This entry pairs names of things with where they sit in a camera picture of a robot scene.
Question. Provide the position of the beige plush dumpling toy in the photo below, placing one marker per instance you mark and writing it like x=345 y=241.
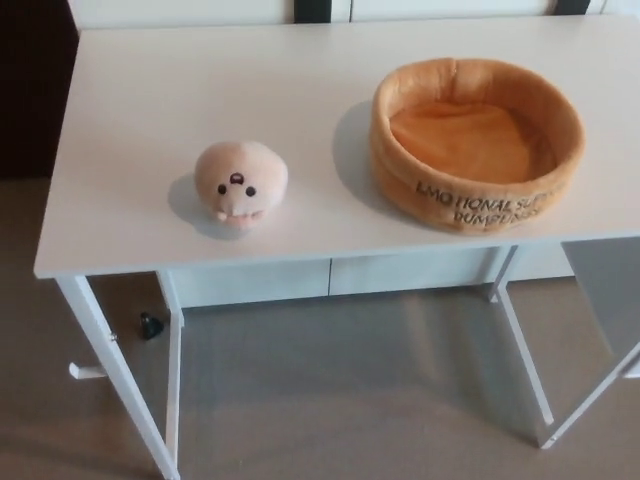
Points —
x=240 y=172

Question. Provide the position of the orange round plush basket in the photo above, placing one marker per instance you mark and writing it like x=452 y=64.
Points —
x=400 y=165

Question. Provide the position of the white cabinet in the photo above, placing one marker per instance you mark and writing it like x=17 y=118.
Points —
x=400 y=272

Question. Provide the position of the small black floor object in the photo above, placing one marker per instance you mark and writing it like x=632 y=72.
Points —
x=150 y=327

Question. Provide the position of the white peg on table leg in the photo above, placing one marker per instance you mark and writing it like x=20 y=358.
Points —
x=87 y=372

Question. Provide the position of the dark brown furniture panel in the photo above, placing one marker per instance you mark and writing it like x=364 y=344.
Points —
x=35 y=85

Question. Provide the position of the white metal table leg frame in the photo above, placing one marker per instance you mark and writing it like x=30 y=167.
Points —
x=115 y=360
x=525 y=350

